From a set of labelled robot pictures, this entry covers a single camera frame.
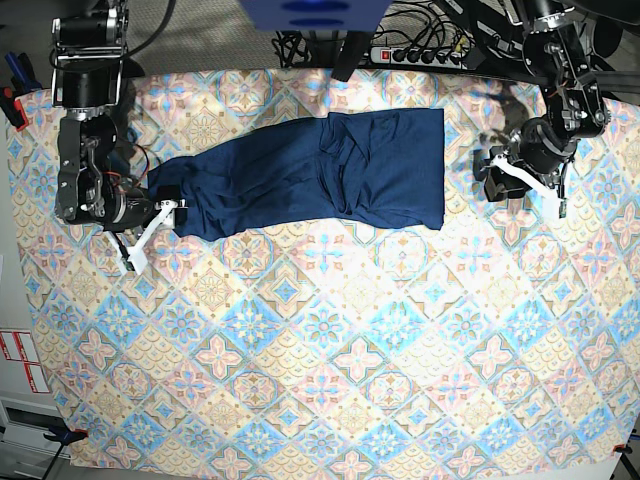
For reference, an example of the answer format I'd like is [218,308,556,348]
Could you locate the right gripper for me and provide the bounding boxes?
[99,185,188,274]

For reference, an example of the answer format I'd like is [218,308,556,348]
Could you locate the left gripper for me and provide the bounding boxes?
[472,117,578,219]

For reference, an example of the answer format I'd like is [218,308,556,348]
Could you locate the blue long-sleeve T-shirt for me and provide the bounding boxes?
[148,108,445,241]

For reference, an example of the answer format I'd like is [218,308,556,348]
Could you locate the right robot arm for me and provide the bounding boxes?
[50,1,187,274]

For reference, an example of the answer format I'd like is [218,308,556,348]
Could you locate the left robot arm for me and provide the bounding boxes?
[473,1,609,219]

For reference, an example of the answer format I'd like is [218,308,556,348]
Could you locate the red white labels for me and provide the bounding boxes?
[1,329,50,394]

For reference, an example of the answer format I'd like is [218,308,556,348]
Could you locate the patterned tile tablecloth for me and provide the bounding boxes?
[1,70,639,479]

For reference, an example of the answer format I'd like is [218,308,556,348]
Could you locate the black orange clamp lower left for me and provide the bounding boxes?
[43,426,88,446]

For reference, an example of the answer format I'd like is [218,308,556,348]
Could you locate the black orange clamp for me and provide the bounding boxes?
[43,426,88,446]
[613,444,633,454]

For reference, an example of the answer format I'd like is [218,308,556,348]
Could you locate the white power strip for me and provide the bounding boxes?
[368,46,485,70]

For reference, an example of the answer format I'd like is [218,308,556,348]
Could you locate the blue orange clamp upper left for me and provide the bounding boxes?
[1,52,42,132]

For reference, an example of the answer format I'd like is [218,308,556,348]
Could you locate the black orange clamp lower right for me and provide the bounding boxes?
[613,444,633,454]

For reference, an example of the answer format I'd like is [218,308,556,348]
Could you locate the black mount post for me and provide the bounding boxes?
[331,31,374,82]

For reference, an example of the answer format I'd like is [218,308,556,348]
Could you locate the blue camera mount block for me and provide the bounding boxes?
[240,0,392,32]

